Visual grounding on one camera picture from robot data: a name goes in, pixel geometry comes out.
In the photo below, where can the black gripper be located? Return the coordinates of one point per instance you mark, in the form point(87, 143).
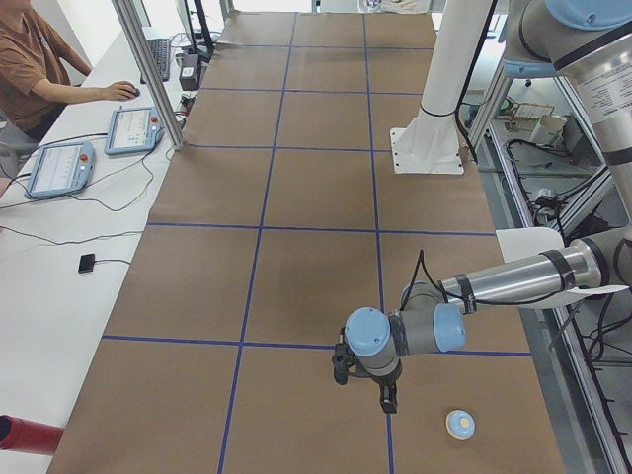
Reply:
point(382, 380)

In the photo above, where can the blue and cream bell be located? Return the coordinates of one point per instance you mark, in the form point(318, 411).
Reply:
point(460, 424)

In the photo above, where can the person's right hand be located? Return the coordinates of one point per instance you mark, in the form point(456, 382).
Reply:
point(119, 91)

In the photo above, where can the small black square device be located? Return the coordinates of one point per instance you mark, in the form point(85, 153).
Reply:
point(86, 263)

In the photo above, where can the far blue teach pendant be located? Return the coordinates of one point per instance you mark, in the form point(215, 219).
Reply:
point(133, 131)

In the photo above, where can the blue teach pendant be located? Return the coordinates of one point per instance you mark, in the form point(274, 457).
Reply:
point(133, 131)
point(61, 170)

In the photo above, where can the red cylinder bottle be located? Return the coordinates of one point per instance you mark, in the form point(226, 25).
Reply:
point(27, 436)

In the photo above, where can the black power box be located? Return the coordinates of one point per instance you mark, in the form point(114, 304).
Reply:
point(189, 72)

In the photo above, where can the near blue teach pendant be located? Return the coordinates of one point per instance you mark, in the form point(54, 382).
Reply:
point(61, 170)

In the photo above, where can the black keyboard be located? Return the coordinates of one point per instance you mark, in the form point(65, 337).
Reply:
point(160, 50)

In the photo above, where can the person in brown shirt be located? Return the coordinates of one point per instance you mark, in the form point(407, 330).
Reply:
point(35, 86)

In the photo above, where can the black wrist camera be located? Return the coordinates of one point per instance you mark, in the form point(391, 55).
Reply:
point(344, 363)

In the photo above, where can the white camera pole with base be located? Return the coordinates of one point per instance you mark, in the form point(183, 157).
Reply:
point(429, 145)

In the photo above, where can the aluminium frame post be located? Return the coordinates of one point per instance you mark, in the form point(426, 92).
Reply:
point(137, 42)

